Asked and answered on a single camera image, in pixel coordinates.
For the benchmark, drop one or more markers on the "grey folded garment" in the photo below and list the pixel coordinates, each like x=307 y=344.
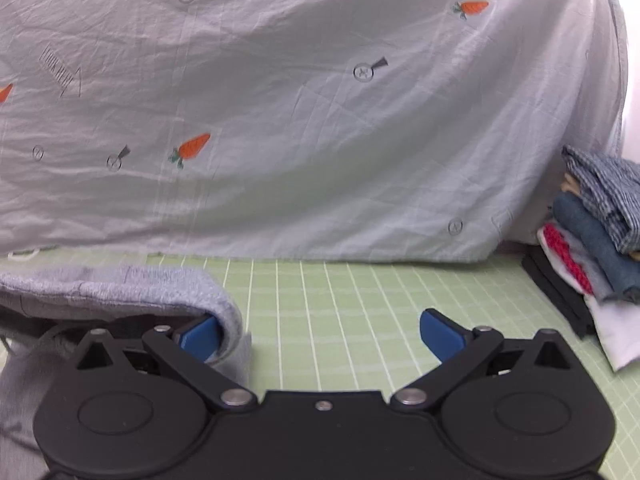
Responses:
x=592 y=272

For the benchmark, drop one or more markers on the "pale grey printed blanket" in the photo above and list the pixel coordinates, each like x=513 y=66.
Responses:
x=300 y=135

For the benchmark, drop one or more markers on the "beige folded garment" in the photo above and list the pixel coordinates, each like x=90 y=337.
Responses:
x=570 y=185

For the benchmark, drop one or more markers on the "black folded garment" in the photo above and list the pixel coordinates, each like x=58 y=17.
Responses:
x=555 y=285

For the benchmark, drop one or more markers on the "blue folded garment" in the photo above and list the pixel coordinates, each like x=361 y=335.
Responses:
x=595 y=232

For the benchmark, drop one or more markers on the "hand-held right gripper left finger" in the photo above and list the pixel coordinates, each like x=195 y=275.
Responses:
x=202 y=336

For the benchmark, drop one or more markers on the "grey sweatshirt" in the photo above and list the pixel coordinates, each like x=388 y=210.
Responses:
x=125 y=285

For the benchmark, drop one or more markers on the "red folded garment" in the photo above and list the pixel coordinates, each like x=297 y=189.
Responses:
x=562 y=252

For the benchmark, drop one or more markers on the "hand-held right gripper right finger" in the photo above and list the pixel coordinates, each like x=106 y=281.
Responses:
x=437 y=333

